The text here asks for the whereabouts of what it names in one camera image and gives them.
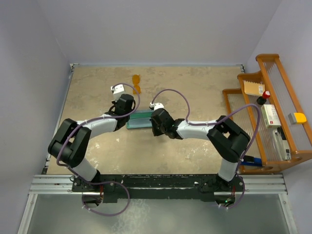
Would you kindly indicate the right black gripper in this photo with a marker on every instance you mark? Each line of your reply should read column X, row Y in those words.
column 156, row 132

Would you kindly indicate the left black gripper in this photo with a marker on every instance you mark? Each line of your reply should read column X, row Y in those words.
column 115, row 103

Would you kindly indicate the blue-grey glasses case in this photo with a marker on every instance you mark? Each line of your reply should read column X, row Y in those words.
column 140, row 119

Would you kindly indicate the orange sunglasses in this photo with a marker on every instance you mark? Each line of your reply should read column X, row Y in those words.
column 136, row 82

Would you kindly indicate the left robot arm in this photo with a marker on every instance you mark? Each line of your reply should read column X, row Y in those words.
column 69, row 144

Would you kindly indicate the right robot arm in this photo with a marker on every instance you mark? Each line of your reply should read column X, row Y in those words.
column 226, row 136

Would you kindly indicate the blue black tool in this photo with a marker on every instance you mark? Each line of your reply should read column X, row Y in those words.
column 251, row 161

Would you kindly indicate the brown cardboard envelope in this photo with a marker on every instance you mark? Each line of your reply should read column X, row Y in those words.
column 253, row 88

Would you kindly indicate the red black bottle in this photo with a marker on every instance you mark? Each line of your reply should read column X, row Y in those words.
column 263, row 99

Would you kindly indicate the wooden tiered rack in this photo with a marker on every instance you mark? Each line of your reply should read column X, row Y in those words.
column 299, row 136

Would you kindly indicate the white red box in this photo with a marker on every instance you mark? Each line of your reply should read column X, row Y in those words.
column 270, row 116

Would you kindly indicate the white black stapler device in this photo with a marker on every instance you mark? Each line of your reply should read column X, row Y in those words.
column 281, row 144

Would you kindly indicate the yellow grey sponge block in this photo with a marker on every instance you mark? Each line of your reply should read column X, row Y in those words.
column 297, row 118

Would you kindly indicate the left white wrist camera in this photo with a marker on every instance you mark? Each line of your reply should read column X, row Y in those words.
column 117, row 91

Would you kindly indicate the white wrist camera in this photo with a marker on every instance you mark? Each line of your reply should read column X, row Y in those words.
column 156, row 105
column 117, row 91

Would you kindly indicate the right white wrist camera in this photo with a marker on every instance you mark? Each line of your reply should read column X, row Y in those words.
column 156, row 105

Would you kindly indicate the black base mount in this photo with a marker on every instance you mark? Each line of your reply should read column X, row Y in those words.
column 203, row 187

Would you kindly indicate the aluminium frame rail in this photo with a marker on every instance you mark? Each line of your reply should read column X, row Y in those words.
column 61, row 185

